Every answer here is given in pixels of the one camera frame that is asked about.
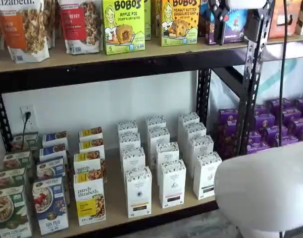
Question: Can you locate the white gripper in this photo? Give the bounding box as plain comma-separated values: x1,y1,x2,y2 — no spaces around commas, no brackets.
207,0,268,46

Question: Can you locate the blue Zbar snack box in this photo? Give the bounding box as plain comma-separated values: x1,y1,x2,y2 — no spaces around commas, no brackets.
200,0,249,46

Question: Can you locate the orange cracker box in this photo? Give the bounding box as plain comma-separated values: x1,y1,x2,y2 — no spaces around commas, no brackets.
267,0,298,40

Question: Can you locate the black metal shelf rack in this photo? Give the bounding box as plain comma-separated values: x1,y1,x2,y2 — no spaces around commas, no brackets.
0,0,276,238
242,0,303,152

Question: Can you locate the yellow Bobo's peanut butter box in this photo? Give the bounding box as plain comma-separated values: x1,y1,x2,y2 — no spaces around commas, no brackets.
161,0,201,47

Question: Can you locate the wooden shelf board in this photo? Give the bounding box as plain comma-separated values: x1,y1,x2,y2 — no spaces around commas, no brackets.
265,33,303,45
7,138,218,238
0,37,250,74

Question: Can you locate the green Bobo's apple pie box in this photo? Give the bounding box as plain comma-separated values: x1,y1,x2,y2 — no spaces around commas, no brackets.
144,0,152,42
103,0,146,55

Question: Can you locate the white tea box dark strip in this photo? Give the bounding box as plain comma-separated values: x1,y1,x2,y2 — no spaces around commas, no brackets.
178,112,201,139
183,122,207,149
189,135,215,164
193,151,223,200

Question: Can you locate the white tea box pink strip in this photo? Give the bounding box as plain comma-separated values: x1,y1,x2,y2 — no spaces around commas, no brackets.
145,116,167,132
158,159,187,209
148,126,171,159
155,141,180,171

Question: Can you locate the white yellow purely elizabeth box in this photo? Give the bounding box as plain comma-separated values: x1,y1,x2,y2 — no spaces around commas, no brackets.
79,126,103,144
79,138,105,159
73,150,107,177
73,172,107,227

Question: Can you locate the blue oatmeal box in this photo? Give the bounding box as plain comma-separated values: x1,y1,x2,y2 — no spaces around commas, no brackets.
32,177,69,236
39,143,68,162
36,155,67,180
42,130,68,148

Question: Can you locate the green oatmeal box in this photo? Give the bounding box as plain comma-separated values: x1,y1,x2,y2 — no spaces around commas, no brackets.
0,168,27,191
0,185,33,238
11,132,40,152
2,150,33,172

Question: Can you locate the red label granola bag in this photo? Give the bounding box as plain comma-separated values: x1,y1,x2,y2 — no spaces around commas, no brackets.
58,0,102,55

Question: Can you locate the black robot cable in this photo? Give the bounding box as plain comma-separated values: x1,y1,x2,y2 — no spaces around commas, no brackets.
277,0,291,238

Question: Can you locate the white wall power outlet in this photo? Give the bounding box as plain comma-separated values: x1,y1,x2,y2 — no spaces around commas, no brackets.
19,105,38,131

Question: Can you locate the black plug with cord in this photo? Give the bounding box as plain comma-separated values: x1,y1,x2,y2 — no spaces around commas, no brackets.
22,111,33,149

